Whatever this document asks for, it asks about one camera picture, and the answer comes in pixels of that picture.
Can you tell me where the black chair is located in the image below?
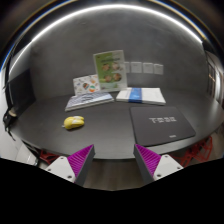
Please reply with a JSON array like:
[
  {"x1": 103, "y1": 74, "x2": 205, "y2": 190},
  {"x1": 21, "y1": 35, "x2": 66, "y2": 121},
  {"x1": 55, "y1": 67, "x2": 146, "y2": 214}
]
[{"x1": 3, "y1": 70, "x2": 36, "y2": 139}]

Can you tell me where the white and blue book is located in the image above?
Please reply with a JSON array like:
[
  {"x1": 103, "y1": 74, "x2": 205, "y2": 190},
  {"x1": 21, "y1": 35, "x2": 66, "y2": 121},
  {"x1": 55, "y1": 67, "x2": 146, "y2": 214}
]
[{"x1": 116, "y1": 87, "x2": 166, "y2": 105}]

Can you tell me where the tall green food poster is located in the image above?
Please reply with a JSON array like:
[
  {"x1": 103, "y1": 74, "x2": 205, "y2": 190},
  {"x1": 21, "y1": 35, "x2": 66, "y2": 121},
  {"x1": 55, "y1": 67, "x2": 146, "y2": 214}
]
[{"x1": 93, "y1": 50, "x2": 127, "y2": 92}]

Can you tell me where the red table frame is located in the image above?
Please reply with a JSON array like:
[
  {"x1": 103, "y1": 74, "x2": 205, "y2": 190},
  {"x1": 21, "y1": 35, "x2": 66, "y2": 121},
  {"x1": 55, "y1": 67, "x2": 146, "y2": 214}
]
[
  {"x1": 174, "y1": 136, "x2": 213, "y2": 167},
  {"x1": 39, "y1": 150, "x2": 58, "y2": 165}
]

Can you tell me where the white wall paper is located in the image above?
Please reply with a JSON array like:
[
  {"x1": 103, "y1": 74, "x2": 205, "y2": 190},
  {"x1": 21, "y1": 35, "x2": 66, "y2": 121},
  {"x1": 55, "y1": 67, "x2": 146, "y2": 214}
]
[
  {"x1": 131, "y1": 62, "x2": 142, "y2": 73},
  {"x1": 124, "y1": 62, "x2": 130, "y2": 73},
  {"x1": 143, "y1": 63, "x2": 154, "y2": 74},
  {"x1": 154, "y1": 64, "x2": 164, "y2": 75}
]

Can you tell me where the red table frame right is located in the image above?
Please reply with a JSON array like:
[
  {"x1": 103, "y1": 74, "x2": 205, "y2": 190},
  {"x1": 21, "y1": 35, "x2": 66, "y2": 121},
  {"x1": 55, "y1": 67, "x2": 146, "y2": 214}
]
[{"x1": 174, "y1": 136, "x2": 213, "y2": 167}]

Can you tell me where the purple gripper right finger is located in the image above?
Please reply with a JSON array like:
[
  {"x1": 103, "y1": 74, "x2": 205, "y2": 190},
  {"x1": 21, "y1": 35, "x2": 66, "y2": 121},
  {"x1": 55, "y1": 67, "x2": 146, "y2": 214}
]
[{"x1": 134, "y1": 144, "x2": 182, "y2": 185}]

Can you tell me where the small white food card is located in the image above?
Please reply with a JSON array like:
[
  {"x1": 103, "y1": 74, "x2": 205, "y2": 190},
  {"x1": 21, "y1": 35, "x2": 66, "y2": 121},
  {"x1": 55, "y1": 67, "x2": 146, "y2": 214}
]
[{"x1": 73, "y1": 74, "x2": 100, "y2": 95}]

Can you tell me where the red table frame left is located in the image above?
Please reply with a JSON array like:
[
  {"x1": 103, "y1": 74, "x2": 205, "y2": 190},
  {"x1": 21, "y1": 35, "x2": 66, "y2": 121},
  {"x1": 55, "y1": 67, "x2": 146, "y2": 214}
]
[{"x1": 39, "y1": 150, "x2": 58, "y2": 165}]

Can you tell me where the black mouse pad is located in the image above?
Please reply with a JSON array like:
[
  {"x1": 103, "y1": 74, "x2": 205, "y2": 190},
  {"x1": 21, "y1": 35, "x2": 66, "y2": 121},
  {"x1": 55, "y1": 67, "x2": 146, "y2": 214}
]
[{"x1": 130, "y1": 106, "x2": 196, "y2": 146}]

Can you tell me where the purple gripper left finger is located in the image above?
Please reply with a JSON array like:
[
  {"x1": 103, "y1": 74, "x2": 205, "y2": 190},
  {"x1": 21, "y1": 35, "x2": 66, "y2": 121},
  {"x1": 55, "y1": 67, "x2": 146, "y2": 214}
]
[{"x1": 46, "y1": 145, "x2": 95, "y2": 186}]

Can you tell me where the yellow computer mouse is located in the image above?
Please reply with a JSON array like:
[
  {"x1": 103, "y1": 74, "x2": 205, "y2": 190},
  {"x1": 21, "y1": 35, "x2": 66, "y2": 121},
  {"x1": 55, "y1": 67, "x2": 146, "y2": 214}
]
[{"x1": 63, "y1": 116, "x2": 84, "y2": 130}]

